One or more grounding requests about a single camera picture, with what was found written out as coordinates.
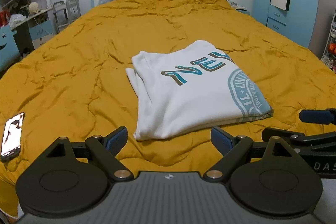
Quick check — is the white printed t-shirt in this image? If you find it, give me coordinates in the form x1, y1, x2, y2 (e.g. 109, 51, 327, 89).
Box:
126, 40, 273, 141

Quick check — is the mustard yellow bed cover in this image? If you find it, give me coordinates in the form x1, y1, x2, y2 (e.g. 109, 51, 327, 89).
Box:
1, 0, 335, 218

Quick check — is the black smartphone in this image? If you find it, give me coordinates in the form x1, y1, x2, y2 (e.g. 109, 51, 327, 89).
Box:
1, 112, 25, 162

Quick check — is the blue nightstand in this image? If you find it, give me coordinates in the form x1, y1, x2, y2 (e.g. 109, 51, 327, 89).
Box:
231, 5, 251, 15

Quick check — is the blue desk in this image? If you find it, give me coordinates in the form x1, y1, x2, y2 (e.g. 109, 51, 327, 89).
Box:
9, 7, 55, 57

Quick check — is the round white lamp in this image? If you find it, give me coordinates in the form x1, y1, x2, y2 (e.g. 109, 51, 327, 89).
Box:
28, 2, 39, 15

